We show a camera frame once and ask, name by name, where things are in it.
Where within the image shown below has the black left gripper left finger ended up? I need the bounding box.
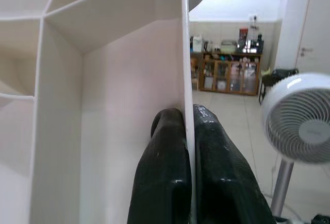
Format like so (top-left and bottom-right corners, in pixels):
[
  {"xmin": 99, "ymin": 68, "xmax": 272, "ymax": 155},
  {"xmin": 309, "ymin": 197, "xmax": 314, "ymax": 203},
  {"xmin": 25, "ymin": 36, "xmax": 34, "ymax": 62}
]
[{"xmin": 126, "ymin": 107, "xmax": 193, "ymax": 224}]

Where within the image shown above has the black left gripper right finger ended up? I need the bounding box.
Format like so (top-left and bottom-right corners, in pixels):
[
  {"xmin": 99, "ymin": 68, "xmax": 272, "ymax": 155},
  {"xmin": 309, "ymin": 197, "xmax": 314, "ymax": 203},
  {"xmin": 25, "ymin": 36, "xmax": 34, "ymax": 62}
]
[{"xmin": 192, "ymin": 103, "xmax": 276, "ymax": 224}]

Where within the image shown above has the white plastic table top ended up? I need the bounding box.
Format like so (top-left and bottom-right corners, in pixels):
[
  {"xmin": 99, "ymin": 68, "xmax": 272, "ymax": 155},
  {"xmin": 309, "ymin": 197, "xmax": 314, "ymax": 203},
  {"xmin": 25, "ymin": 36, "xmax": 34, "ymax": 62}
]
[{"xmin": 0, "ymin": 0, "xmax": 214, "ymax": 224}]

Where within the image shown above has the wooden glass door cabinet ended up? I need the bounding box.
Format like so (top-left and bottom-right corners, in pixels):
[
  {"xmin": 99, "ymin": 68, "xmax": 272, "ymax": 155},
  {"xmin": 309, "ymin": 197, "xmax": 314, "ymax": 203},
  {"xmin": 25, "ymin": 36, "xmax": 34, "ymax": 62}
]
[{"xmin": 200, "ymin": 52, "xmax": 262, "ymax": 97}]

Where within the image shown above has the black chair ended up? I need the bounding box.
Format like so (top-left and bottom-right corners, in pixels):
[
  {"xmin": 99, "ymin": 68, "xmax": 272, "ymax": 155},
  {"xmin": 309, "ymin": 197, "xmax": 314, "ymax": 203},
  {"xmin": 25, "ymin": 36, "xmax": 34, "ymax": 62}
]
[{"xmin": 258, "ymin": 68, "xmax": 300, "ymax": 106}]

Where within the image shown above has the grey green box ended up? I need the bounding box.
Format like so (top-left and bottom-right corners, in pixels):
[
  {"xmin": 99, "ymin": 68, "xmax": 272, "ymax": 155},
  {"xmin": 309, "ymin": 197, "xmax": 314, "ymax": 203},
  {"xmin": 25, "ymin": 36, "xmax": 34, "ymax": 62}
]
[{"xmin": 220, "ymin": 40, "xmax": 237, "ymax": 54}]

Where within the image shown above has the white plastic container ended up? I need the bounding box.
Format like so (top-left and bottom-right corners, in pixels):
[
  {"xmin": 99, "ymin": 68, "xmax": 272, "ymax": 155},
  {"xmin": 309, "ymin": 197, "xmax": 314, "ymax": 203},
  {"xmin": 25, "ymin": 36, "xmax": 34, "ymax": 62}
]
[{"xmin": 193, "ymin": 34, "xmax": 203, "ymax": 53}]

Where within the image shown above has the black bottle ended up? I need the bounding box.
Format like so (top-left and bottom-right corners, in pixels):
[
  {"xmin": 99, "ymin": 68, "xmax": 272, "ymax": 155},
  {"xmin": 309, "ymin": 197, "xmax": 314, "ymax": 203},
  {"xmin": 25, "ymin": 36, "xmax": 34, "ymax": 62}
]
[{"xmin": 256, "ymin": 33, "xmax": 265, "ymax": 54}]

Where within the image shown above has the white door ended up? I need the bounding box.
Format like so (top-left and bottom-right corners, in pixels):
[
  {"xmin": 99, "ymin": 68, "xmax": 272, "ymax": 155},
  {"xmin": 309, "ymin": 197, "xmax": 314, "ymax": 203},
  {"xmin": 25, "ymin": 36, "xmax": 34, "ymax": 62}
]
[{"xmin": 299, "ymin": 0, "xmax": 330, "ymax": 74}]

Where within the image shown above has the white pedestal fan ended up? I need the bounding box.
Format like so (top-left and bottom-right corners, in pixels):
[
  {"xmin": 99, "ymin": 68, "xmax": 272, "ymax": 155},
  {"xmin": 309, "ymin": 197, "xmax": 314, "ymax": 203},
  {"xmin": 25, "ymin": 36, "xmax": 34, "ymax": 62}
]
[{"xmin": 261, "ymin": 72, "xmax": 330, "ymax": 211}]

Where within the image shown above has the silver door handle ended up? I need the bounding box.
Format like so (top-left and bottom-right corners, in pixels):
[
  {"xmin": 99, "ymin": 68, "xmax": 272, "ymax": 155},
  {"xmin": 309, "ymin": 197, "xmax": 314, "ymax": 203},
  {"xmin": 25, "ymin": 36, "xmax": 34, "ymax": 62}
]
[{"xmin": 300, "ymin": 47, "xmax": 314, "ymax": 58}]

